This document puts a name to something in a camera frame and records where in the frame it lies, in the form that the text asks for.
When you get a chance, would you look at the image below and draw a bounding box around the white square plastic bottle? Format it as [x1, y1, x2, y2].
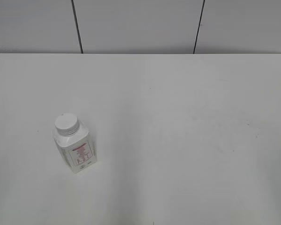
[52, 121, 96, 174]

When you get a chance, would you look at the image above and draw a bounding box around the white round bottle cap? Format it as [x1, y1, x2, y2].
[54, 113, 80, 136]

